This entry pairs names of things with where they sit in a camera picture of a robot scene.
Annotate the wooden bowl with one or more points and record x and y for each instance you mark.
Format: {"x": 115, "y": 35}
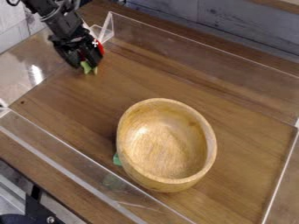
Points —
{"x": 166, "y": 145}

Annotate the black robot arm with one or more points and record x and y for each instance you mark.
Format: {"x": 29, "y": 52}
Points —
{"x": 41, "y": 6}

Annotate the red plush strawberry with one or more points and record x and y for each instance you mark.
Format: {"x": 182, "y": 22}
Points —
{"x": 91, "y": 55}

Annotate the black clamp with screw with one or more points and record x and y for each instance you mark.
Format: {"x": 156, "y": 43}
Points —
{"x": 38, "y": 214}

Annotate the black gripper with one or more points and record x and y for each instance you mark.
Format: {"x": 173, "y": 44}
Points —
{"x": 71, "y": 38}

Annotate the green object behind bowl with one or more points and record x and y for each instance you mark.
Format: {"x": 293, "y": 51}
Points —
{"x": 117, "y": 160}

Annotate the clear acrylic barrier wall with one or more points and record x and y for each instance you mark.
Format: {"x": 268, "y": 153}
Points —
{"x": 59, "y": 127}

